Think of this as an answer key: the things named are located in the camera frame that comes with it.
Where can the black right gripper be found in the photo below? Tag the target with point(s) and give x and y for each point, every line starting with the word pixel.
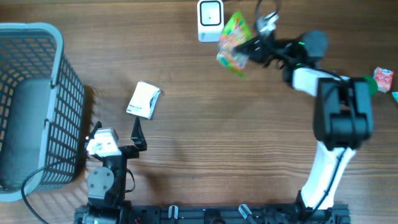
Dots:
pixel 267 48

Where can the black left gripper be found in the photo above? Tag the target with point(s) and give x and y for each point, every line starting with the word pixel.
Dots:
pixel 132 152

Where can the Haribo gummy worms bag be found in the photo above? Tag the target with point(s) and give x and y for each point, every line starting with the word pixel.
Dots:
pixel 235 32

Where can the white blue paper box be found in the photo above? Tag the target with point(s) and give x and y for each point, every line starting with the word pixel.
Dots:
pixel 143 100

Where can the green lid jar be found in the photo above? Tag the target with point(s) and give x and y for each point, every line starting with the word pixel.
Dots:
pixel 372 84

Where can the pink tissue pack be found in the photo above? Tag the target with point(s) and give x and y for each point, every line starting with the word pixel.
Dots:
pixel 383 78

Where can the teal wet wipes pack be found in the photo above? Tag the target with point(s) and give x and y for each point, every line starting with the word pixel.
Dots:
pixel 395 96

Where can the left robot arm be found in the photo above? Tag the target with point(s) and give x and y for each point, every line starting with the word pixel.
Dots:
pixel 107 184

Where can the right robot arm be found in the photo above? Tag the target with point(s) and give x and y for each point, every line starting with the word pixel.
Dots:
pixel 342 121

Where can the white barcode scanner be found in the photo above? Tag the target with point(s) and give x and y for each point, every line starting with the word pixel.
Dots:
pixel 210 17

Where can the grey plastic mesh basket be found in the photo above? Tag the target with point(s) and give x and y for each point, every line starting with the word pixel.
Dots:
pixel 42 103

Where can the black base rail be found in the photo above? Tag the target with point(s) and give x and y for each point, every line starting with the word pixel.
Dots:
pixel 175 214

